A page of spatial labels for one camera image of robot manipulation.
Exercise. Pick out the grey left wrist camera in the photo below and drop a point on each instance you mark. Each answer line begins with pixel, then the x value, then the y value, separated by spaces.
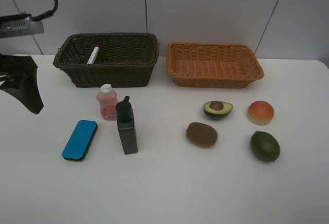
pixel 20 25

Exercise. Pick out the dark green rectangular bottle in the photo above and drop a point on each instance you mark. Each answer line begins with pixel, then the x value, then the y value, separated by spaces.
pixel 126 126

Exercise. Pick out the white marker pen red caps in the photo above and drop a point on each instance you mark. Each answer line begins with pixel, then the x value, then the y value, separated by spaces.
pixel 93 56

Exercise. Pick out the dark brown wicker basket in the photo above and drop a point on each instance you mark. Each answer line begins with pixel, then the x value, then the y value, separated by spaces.
pixel 125 59

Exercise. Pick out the blue whiteboard eraser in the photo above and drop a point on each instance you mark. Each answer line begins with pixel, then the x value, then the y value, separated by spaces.
pixel 80 141

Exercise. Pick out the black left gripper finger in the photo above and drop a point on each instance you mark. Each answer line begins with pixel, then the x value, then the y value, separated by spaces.
pixel 19 79

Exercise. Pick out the orange red peach half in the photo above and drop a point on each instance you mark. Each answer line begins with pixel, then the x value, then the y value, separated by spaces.
pixel 260 112

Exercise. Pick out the pink bottle white cap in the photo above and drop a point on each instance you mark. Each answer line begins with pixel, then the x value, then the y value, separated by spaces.
pixel 107 99

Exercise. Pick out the halved avocado with pit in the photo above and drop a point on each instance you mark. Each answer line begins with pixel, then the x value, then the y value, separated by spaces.
pixel 217 110

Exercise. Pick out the brown kiwi fruit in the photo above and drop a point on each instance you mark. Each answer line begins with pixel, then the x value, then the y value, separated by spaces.
pixel 201 134

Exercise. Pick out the whole green avocado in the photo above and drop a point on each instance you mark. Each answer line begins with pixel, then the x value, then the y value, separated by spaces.
pixel 264 146

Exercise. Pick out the orange wicker basket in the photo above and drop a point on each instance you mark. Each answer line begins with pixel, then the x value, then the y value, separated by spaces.
pixel 212 65

